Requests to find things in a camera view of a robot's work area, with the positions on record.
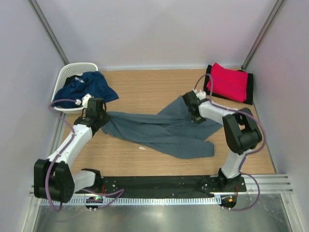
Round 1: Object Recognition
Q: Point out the grey-blue t shirt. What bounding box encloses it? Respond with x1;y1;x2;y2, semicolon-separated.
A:
101;97;222;159

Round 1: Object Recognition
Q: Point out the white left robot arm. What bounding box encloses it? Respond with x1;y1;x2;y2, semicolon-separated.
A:
33;98;111;203

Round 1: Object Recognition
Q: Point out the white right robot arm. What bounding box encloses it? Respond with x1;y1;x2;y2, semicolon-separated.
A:
182;90;262;191

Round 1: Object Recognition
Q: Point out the navy blue t shirt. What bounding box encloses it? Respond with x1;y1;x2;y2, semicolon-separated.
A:
52;71;119;109

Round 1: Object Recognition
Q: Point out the folded pink t shirt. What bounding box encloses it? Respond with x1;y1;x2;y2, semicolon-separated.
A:
206;63;248;102

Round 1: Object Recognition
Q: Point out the black garment in basket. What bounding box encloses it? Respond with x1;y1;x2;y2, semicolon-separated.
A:
64;75;83;86

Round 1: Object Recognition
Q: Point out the white perforated laundry basket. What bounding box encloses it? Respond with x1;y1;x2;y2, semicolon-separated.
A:
49;62;98;114

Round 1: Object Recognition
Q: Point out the folded black t shirt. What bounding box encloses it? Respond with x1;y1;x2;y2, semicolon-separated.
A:
203;65;253;105

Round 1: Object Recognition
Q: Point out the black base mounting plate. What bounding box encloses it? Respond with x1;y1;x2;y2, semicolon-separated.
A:
86;175;247;198

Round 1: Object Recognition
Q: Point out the right wrist camera housing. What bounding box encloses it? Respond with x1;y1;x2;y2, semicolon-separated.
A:
196;91;207;100

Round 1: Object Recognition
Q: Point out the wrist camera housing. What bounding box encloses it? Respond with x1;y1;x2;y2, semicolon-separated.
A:
82;94;93;108
196;91;207;100

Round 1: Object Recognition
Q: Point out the left wrist camera housing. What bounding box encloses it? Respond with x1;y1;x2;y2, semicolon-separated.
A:
82;94;93;108

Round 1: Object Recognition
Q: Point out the white slotted cable duct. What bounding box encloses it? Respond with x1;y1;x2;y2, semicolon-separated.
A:
40;196;222;206

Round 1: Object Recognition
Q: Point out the aluminium frame rail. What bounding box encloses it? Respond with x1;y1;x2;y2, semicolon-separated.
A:
244;174;293;194

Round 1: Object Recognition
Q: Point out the left aluminium corner post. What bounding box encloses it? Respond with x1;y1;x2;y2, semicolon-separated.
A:
28;0;69;65

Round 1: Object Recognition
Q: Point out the aluminium corner post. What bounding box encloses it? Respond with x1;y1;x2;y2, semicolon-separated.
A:
28;0;69;65
241;0;286;71

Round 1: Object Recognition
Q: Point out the right aluminium corner post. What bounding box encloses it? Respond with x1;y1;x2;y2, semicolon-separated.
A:
241;0;286;71

